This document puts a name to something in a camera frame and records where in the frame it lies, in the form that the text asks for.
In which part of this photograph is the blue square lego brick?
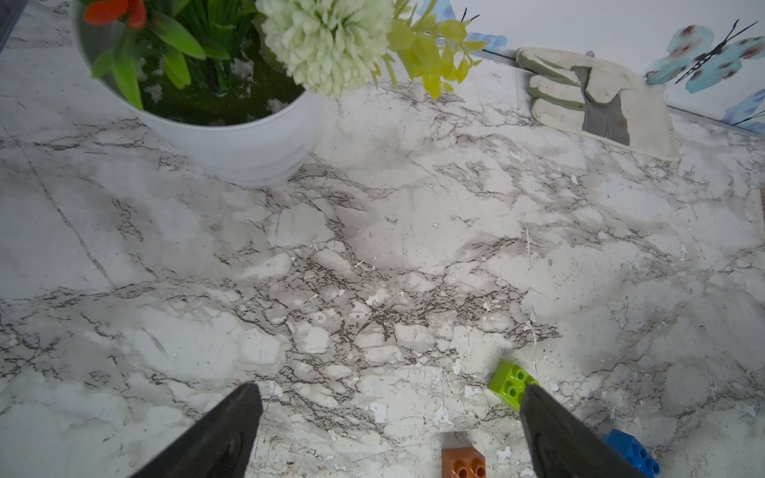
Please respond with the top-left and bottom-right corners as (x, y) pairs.
(603, 429), (661, 478)

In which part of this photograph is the orange lego brick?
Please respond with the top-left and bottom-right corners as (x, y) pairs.
(441, 446), (487, 478)

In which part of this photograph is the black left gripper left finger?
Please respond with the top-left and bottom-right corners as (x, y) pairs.
(135, 382), (263, 478)

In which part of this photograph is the green lego brick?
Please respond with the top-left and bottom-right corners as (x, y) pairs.
(488, 360), (538, 411)

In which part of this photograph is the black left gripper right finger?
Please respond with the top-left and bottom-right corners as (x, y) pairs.
(520, 384), (643, 478)

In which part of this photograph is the white flower pot plant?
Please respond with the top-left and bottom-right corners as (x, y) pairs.
(71, 0), (487, 187)

